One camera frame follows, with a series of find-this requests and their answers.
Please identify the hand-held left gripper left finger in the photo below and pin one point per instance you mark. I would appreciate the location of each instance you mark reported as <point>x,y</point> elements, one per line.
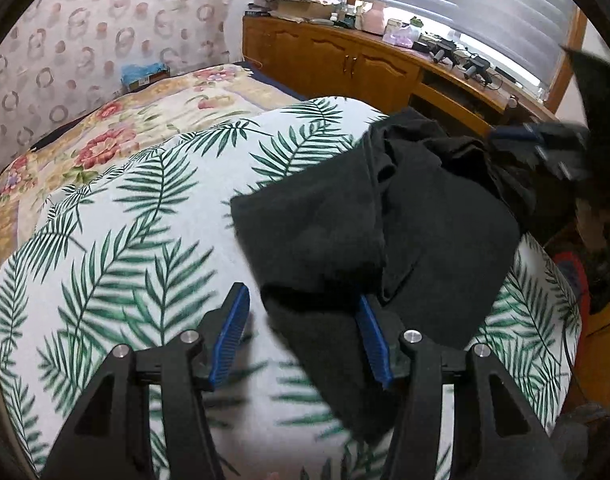
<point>230,340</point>

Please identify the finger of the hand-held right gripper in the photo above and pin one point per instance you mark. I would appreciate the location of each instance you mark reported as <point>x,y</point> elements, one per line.
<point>552,162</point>
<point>515,133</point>

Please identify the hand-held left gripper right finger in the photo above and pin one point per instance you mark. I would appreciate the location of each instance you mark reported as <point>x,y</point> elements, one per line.
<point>375,345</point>

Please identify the black t-shirt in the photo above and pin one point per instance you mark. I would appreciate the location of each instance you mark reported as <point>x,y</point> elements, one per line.
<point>335,230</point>

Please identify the dark cloth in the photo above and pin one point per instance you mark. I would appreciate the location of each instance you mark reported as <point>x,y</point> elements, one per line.
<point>605,110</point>

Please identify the red bag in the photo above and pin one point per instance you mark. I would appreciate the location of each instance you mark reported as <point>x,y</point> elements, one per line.
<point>570,275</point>

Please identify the purple plastic bag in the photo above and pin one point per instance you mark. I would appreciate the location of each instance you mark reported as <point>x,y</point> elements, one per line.
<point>400,39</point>

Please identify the leaf printed cloth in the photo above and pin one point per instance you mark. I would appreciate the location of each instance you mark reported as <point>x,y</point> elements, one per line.
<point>135,220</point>

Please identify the pink bottle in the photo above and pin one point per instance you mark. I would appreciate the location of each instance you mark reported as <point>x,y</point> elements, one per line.
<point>375,19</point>

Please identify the wooden sideboard cabinet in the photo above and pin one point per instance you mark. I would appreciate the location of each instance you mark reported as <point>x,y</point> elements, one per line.
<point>325,55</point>

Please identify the bed with leaf-print cover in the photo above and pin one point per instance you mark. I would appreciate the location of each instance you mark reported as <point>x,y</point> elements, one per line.
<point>110,145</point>

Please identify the cardboard box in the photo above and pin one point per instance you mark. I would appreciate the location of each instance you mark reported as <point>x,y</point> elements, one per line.
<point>300,9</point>

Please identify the blue packet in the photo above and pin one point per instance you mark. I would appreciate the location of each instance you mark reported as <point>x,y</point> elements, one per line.
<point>142,72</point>

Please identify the circle patterned curtain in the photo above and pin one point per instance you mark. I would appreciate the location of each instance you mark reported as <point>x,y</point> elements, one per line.
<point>85,35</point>

